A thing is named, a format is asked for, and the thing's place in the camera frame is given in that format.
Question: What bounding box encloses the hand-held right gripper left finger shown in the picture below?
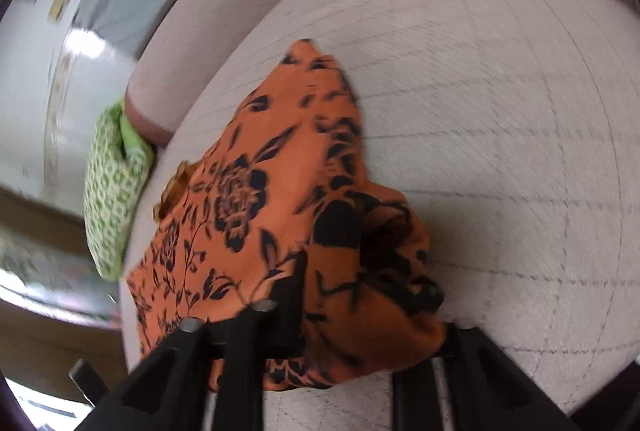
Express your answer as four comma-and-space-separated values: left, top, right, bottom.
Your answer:
75, 252, 311, 431

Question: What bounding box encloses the orange black floral garment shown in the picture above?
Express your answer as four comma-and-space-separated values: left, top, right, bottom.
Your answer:
125, 38, 448, 392

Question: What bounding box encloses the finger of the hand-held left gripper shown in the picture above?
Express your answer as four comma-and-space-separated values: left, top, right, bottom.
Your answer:
68, 358, 110, 404

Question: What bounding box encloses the green patterned cushion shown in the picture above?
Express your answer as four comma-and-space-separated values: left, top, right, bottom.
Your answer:
82, 98, 156, 282

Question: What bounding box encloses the beige sofa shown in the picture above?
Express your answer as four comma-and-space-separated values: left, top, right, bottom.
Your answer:
120, 0, 640, 431

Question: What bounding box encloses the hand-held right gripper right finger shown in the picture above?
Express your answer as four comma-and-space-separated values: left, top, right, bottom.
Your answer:
390, 323, 581, 431

